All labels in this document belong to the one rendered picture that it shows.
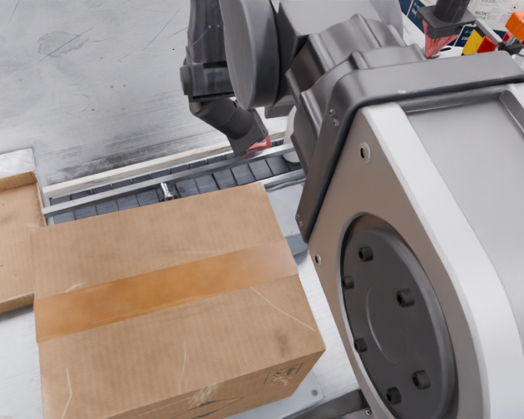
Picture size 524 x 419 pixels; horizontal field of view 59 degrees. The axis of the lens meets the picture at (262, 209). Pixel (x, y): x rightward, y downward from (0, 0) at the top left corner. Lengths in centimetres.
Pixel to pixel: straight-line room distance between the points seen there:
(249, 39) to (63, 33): 109
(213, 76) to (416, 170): 56
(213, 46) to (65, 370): 45
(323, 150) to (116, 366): 38
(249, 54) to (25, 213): 77
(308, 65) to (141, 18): 114
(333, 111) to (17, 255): 82
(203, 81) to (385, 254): 55
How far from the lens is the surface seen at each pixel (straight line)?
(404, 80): 20
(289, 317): 55
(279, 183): 96
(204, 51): 68
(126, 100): 115
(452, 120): 20
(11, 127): 116
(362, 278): 21
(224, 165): 85
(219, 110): 77
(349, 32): 26
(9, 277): 95
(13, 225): 100
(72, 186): 92
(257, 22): 29
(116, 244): 59
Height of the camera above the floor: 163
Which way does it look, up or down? 57 degrees down
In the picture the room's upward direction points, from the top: 10 degrees clockwise
